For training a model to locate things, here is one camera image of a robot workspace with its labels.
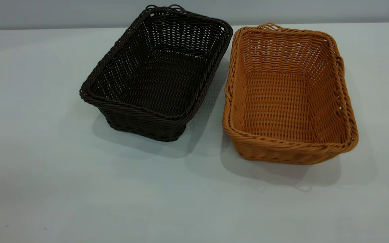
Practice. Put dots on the black wicker basket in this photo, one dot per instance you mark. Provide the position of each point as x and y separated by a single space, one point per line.
167 84

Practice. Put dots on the orange wicker basket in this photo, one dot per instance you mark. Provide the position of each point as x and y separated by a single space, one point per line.
282 101

